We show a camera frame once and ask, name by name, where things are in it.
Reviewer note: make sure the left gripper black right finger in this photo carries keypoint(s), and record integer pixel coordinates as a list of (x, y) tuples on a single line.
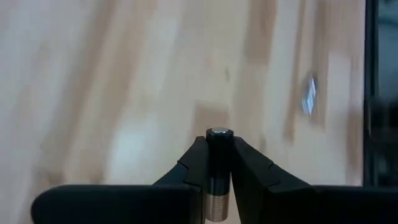
[(311, 205)]

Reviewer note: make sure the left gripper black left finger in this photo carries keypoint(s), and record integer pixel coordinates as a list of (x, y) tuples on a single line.
[(124, 205)]

